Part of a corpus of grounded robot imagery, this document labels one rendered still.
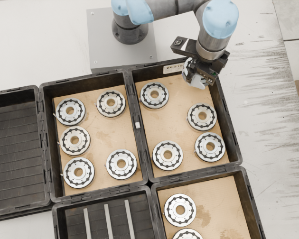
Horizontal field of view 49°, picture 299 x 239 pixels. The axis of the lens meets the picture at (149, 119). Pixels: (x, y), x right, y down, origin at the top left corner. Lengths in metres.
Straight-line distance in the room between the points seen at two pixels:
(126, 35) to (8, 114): 0.53
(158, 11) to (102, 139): 0.54
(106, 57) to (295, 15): 1.59
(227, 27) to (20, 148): 0.81
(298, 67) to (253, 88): 0.99
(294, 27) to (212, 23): 1.82
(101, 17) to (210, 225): 0.92
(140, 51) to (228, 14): 0.67
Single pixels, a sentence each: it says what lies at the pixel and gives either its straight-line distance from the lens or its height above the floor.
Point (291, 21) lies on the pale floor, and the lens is 2.55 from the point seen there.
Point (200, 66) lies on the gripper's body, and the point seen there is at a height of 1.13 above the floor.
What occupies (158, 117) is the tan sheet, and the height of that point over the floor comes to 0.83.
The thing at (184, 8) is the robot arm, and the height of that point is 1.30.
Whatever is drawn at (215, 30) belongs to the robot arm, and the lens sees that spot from 0.74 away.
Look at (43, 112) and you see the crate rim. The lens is 1.14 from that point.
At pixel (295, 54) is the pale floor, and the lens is 2.42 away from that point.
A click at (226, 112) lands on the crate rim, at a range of 1.10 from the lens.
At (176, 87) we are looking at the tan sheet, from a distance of 1.21.
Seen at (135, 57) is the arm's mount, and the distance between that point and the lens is 1.35.
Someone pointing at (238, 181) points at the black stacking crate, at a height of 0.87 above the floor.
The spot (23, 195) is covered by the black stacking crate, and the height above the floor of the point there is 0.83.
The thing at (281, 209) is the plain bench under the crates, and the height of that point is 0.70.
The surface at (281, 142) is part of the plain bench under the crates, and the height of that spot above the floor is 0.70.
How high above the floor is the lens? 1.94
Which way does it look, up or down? 72 degrees down
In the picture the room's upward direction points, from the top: straight up
